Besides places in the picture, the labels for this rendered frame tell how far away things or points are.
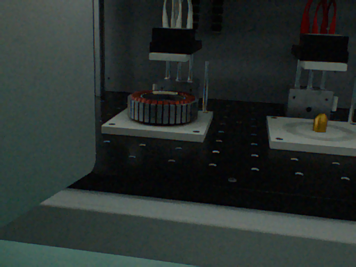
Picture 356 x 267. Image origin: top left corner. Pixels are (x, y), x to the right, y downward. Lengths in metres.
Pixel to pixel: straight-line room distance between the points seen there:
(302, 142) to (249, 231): 0.21
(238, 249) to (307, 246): 0.06
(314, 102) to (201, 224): 0.41
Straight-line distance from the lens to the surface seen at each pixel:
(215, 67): 0.86
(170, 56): 0.64
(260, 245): 0.40
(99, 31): 0.85
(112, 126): 0.58
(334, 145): 0.57
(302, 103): 0.74
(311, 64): 0.64
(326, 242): 0.40
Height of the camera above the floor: 0.94
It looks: 16 degrees down
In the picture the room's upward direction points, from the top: 3 degrees clockwise
